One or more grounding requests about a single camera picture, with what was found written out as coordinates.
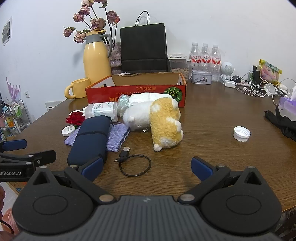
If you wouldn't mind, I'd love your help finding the navy blue pouch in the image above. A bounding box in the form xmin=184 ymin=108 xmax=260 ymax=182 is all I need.
xmin=67 ymin=115 xmax=112 ymax=166

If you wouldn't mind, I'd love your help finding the thin black usb cable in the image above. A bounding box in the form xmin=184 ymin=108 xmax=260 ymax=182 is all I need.
xmin=113 ymin=146 xmax=152 ymax=177

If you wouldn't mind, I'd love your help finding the small white jar lid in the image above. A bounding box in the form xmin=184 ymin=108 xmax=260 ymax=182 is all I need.
xmin=61 ymin=125 xmax=76 ymax=137

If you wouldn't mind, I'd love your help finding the white ribbed bottle cap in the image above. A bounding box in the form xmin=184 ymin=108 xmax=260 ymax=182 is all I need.
xmin=233 ymin=126 xmax=251 ymax=142

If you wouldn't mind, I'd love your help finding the purple woven cloth bag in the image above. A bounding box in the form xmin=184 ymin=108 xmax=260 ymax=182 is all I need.
xmin=64 ymin=123 xmax=130 ymax=152

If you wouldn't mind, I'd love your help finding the red fabric rose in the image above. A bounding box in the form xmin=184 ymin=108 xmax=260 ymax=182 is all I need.
xmin=66 ymin=111 xmax=85 ymax=126

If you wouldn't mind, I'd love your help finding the white yellow plush toy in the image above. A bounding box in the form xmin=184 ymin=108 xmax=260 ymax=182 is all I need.
xmin=122 ymin=97 xmax=184 ymax=152

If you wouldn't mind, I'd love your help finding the iridescent plastic bag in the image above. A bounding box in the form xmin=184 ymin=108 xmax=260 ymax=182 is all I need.
xmin=117 ymin=94 xmax=130 ymax=117

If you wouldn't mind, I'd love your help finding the white cloth mask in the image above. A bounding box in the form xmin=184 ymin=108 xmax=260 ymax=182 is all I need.
xmin=128 ymin=92 xmax=172 ymax=104

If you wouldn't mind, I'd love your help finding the red cardboard box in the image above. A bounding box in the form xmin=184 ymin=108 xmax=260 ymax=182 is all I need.
xmin=85 ymin=72 xmax=187 ymax=108

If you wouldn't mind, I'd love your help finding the yellow ceramic mug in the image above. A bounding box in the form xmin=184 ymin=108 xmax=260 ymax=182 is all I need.
xmin=64 ymin=78 xmax=91 ymax=99

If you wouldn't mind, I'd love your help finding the black glove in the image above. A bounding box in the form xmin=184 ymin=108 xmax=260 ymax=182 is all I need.
xmin=264 ymin=107 xmax=296 ymax=141

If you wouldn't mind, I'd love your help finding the white charger adapter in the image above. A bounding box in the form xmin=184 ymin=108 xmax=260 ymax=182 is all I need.
xmin=224 ymin=80 xmax=236 ymax=88

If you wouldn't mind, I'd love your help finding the white tin box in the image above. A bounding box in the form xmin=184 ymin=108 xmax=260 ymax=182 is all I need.
xmin=191 ymin=70 xmax=212 ymax=85

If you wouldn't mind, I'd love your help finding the purple tissue pack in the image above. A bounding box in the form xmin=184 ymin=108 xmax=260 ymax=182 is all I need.
xmin=278 ymin=86 xmax=296 ymax=121

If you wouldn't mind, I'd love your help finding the white robot toy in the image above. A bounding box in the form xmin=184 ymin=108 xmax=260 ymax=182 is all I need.
xmin=220 ymin=62 xmax=234 ymax=84

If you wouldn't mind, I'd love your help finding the water bottle right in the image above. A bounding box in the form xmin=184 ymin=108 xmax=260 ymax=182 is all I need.
xmin=210 ymin=45 xmax=221 ymax=82

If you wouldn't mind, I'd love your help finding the water bottle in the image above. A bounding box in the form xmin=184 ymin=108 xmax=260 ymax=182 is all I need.
xmin=210 ymin=45 xmax=221 ymax=82
xmin=189 ymin=42 xmax=201 ymax=78
xmin=200 ymin=43 xmax=211 ymax=71

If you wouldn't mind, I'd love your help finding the clear seed container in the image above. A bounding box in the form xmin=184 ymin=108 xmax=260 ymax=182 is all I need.
xmin=168 ymin=54 xmax=189 ymax=79

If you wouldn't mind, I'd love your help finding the water bottle middle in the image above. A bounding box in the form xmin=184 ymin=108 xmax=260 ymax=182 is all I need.
xmin=200 ymin=43 xmax=211 ymax=71

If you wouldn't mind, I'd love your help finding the yellow snack bag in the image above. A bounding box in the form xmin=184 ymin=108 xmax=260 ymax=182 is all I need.
xmin=259 ymin=59 xmax=282 ymax=84

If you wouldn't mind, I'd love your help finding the water bottle left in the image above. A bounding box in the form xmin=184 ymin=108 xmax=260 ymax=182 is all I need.
xmin=189 ymin=42 xmax=201 ymax=78

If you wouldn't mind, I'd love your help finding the pink glitter vase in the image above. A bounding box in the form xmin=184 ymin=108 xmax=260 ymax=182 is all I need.
xmin=109 ymin=43 xmax=122 ymax=74

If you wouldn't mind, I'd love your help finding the yellow thermos jug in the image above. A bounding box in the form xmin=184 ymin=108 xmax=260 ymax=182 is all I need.
xmin=83 ymin=31 xmax=113 ymax=84

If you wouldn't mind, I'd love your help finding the black paper bag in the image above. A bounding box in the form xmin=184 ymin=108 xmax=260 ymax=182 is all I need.
xmin=120 ymin=10 xmax=168 ymax=73

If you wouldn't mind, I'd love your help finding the dried pink flowers bouquet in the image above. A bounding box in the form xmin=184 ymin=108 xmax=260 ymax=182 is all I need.
xmin=63 ymin=1 xmax=120 ymax=45

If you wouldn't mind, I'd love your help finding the wire shelf rack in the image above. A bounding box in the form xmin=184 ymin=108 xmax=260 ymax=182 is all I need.
xmin=1 ymin=99 xmax=32 ymax=138

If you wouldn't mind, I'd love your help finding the white wall heater panel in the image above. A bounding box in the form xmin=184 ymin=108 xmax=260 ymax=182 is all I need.
xmin=45 ymin=101 xmax=62 ymax=111

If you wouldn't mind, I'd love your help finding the tangle of white cables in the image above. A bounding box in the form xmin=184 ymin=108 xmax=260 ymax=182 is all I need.
xmin=235 ymin=71 xmax=296 ymax=106

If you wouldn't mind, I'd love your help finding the wall poster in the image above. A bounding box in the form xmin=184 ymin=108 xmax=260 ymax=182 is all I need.
xmin=2 ymin=17 xmax=12 ymax=46

